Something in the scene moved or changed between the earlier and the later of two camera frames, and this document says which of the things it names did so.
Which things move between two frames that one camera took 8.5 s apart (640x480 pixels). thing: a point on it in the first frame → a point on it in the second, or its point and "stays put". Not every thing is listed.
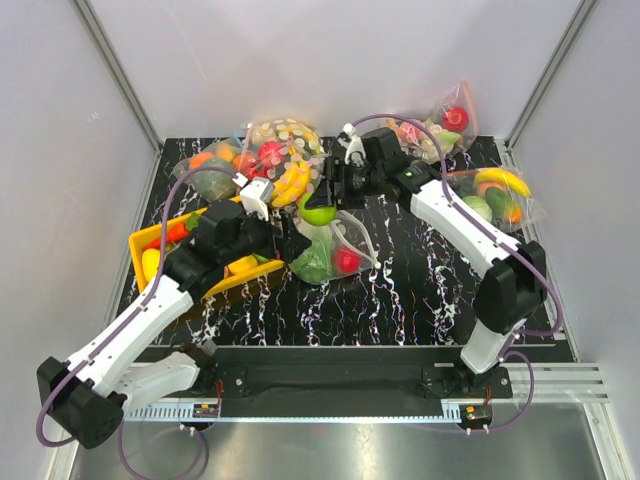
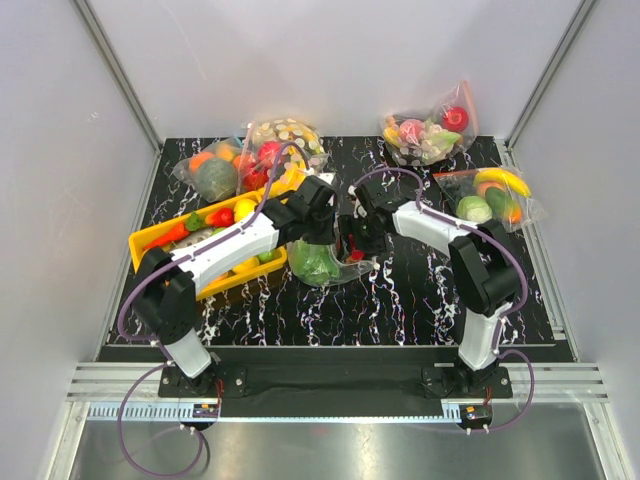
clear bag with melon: (214, 185) stays put
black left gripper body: (257, 236) → (321, 226)
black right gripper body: (356, 183) → (364, 233)
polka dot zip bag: (286, 152) stays put
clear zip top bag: (337, 251) stays put
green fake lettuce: (316, 264) stays put
